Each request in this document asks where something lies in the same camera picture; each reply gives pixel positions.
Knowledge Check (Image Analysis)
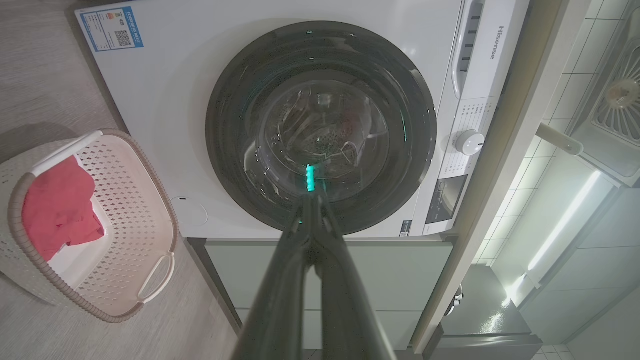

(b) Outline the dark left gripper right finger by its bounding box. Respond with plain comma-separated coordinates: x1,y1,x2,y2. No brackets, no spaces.
313,195,397,360

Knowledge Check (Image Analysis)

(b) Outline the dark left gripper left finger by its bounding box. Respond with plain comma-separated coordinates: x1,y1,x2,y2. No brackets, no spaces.
231,193,316,360

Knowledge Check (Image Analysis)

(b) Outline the round dark washer door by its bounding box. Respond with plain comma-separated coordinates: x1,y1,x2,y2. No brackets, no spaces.
205,21,438,236

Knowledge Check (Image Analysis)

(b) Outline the red garment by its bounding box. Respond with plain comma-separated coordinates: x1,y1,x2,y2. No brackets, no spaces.
21,155,106,262

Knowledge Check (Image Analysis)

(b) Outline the round white filter access cover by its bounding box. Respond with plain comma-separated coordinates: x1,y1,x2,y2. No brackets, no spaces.
170,196,209,227

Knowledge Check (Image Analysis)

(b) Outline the dark washing machine display panel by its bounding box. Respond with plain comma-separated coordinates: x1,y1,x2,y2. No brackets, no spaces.
425,175,469,225

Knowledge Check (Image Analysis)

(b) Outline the white washing machine dial knob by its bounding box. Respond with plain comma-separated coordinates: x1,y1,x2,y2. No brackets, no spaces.
455,130,486,157

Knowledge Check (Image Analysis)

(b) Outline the white Hisense washing machine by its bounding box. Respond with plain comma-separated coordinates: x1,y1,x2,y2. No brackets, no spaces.
75,0,531,240

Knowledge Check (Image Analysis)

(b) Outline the dark grey kitchen appliance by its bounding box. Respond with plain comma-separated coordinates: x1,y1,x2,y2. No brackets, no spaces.
430,265,543,360

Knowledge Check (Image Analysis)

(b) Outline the cream perforated laundry basket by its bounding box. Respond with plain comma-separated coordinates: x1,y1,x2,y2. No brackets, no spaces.
0,129,180,323

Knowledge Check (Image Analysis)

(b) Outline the beige countertop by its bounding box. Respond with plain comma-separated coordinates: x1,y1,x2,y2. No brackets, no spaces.
410,0,593,353

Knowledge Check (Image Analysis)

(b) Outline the under-cabinet light strip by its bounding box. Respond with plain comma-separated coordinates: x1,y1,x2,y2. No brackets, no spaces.
510,170,603,301

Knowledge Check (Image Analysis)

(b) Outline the white detergent drawer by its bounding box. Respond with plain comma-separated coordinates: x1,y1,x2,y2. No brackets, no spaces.
451,0,486,100

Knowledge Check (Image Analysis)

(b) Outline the blue energy label sticker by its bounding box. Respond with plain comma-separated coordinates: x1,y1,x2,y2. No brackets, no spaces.
79,6,145,53

